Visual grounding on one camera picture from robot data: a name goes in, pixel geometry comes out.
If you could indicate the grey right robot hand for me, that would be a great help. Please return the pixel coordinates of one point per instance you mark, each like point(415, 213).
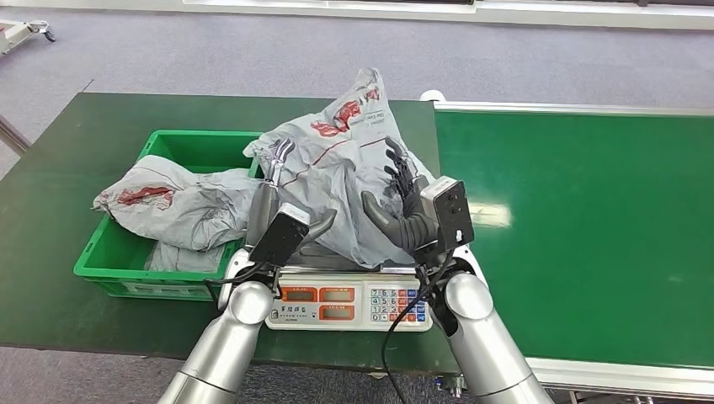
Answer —
point(413, 228)

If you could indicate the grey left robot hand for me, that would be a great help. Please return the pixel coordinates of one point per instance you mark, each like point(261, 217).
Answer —
point(262, 212)

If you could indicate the grey mailer package red print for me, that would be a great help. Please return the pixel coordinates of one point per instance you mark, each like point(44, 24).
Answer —
point(334, 167)

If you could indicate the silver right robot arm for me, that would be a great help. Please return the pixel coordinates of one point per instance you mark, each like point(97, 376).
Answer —
point(485, 346)

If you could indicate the crumpled grey mailer package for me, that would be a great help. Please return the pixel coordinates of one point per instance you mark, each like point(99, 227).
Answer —
point(178, 206)

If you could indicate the green plastic basket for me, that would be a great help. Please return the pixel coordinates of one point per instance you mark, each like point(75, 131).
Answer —
point(195, 148)

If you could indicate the flat grey mailer package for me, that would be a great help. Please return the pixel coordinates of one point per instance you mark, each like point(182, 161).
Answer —
point(178, 261)

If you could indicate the electronic scale with steel tray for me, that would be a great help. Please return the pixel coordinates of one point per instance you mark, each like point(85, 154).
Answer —
point(334, 309)

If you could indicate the green conveyor belt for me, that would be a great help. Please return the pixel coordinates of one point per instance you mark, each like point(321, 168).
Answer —
point(613, 223)

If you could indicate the grey metal bar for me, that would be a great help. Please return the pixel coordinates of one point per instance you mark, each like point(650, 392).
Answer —
point(12, 135)

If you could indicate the white wheeled cart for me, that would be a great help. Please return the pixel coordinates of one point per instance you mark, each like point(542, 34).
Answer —
point(14, 32)

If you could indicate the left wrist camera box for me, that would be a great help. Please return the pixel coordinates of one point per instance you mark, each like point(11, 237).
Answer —
point(279, 237)

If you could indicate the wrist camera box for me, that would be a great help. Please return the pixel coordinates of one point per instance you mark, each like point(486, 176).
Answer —
point(449, 212)
point(279, 237)

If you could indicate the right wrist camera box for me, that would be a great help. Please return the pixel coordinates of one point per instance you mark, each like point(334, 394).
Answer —
point(449, 212)

